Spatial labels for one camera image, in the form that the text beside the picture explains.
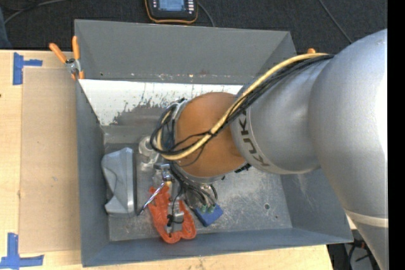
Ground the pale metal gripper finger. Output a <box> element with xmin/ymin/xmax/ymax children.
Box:
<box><xmin>165</xmin><ymin>211</ymin><xmax>185</xmax><ymax>236</ymax></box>
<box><xmin>137</xmin><ymin>180</ymin><xmax>168</xmax><ymax>216</ymax></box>

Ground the orange mesh toy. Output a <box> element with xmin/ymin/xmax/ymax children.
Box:
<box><xmin>147</xmin><ymin>185</ymin><xmax>197</xmax><ymax>245</ymax></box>

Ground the blue sponge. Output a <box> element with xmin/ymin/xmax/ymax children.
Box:
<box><xmin>192</xmin><ymin>203</ymin><xmax>224</xmax><ymax>228</ymax></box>

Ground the pale wood board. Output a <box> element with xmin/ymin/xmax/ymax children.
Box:
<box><xmin>18</xmin><ymin>66</ymin><xmax>82</xmax><ymax>254</ymax></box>

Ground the grey metal bin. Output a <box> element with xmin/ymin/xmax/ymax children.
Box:
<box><xmin>73</xmin><ymin>18</ymin><xmax>354</xmax><ymax>268</ymax></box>

